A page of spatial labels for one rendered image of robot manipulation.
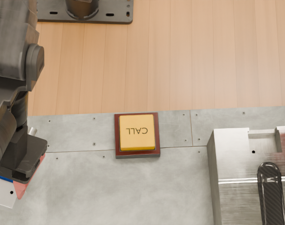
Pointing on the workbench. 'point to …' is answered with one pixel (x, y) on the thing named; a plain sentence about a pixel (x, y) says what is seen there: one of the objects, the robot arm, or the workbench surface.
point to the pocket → (264, 141)
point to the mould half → (244, 175)
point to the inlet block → (8, 191)
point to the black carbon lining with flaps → (271, 194)
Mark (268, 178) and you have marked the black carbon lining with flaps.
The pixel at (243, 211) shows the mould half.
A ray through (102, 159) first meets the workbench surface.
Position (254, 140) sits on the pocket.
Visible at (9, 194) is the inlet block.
